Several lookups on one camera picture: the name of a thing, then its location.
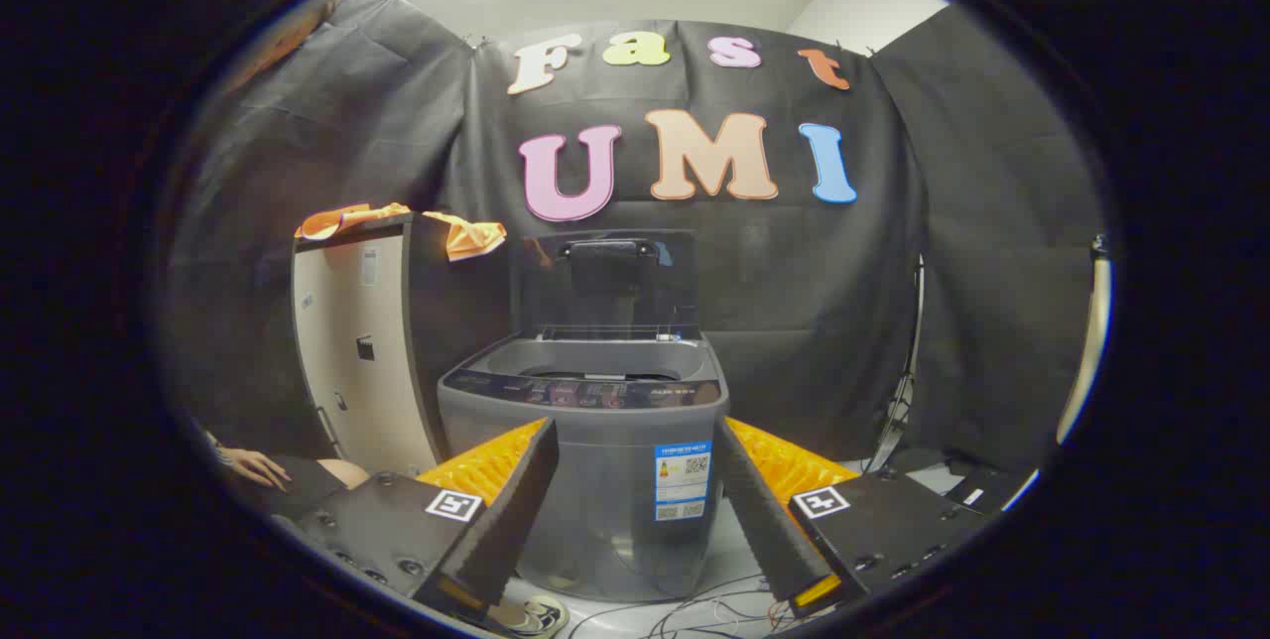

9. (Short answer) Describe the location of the person's shoe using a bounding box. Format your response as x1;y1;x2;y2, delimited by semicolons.
491;594;572;638

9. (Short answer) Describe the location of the white pole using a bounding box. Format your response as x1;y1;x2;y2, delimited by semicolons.
1057;235;1113;447

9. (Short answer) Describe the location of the black box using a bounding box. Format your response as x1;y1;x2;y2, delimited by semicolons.
943;465;1039;517

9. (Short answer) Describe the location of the beige cabinet with dark sides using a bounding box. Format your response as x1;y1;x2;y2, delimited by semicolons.
291;212;517;477

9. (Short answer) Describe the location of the brown blurred object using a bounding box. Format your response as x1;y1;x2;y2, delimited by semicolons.
230;0;338;89

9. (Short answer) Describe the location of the bundle of floor cables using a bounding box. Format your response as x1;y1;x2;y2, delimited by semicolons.
571;575;795;639

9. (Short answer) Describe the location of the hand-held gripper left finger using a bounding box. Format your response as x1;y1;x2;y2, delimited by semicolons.
270;417;560;622

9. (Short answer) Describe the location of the black light stand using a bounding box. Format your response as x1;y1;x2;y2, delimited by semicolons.
861;257;929;477

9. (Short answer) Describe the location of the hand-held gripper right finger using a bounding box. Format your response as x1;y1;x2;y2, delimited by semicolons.
712;417;995;620

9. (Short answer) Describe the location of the black backdrop cloth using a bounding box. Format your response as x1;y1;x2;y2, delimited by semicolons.
164;0;1104;477

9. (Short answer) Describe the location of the grey washing machine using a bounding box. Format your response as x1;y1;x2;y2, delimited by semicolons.
437;326;730;603

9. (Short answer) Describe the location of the dark glass washing machine lid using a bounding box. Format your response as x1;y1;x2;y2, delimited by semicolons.
508;230;701;338

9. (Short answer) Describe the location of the person's leg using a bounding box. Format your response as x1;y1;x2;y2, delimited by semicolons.
233;455;371;521

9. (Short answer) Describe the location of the orange shirt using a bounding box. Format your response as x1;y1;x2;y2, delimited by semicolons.
296;202;508;263

